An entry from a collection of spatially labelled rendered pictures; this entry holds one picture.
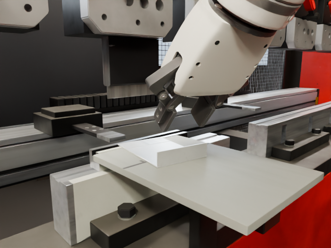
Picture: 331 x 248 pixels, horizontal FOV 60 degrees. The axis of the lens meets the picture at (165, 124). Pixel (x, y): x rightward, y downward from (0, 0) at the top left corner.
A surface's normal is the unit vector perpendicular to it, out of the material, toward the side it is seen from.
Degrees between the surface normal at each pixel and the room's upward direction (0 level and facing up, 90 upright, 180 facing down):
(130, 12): 90
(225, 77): 134
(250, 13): 120
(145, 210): 0
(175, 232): 0
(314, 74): 90
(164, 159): 90
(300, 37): 90
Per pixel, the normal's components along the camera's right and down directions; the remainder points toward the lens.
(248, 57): 0.43, 0.77
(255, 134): -0.73, 0.15
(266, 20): 0.07, 0.76
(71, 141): 0.68, 0.15
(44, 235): 0.00, -0.98
